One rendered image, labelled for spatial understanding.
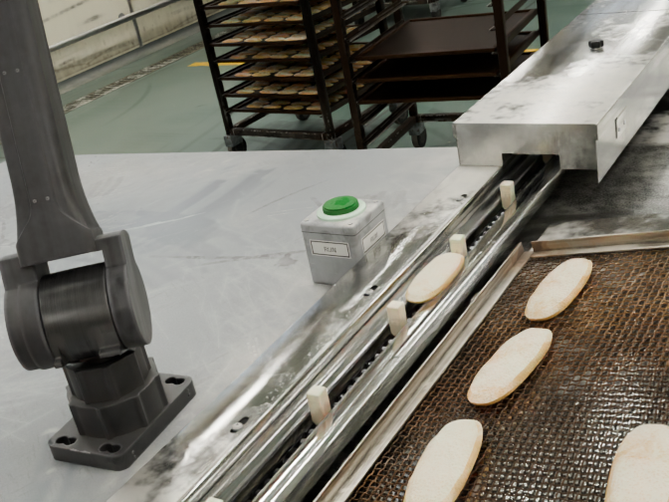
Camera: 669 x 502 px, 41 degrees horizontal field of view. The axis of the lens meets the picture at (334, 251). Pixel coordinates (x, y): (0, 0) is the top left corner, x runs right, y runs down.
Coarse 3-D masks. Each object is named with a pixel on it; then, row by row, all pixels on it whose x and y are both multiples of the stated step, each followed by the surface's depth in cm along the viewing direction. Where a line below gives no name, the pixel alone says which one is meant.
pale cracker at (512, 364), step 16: (528, 336) 68; (544, 336) 67; (496, 352) 68; (512, 352) 66; (528, 352) 66; (544, 352) 66; (496, 368) 65; (512, 368) 64; (528, 368) 64; (480, 384) 64; (496, 384) 63; (512, 384) 63; (480, 400) 63; (496, 400) 62
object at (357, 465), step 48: (576, 240) 80; (624, 240) 78; (528, 288) 77; (480, 336) 72; (432, 384) 67; (528, 384) 63; (576, 384) 61; (624, 384) 59; (384, 432) 63; (432, 432) 62; (528, 432) 58; (336, 480) 59
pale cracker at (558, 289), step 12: (564, 264) 77; (576, 264) 76; (588, 264) 76; (552, 276) 75; (564, 276) 74; (576, 276) 74; (588, 276) 75; (540, 288) 74; (552, 288) 73; (564, 288) 73; (576, 288) 73; (540, 300) 72; (552, 300) 72; (564, 300) 72; (528, 312) 72; (540, 312) 71; (552, 312) 71
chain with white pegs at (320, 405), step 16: (544, 160) 115; (512, 192) 104; (464, 240) 94; (464, 256) 94; (400, 304) 84; (416, 304) 89; (400, 320) 84; (352, 384) 79; (320, 400) 73; (336, 400) 78; (320, 416) 74; (304, 432) 74
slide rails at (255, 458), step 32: (480, 224) 101; (448, 288) 89; (384, 320) 85; (416, 320) 84; (352, 352) 81; (384, 352) 80; (320, 384) 78; (288, 416) 74; (256, 448) 71; (224, 480) 69
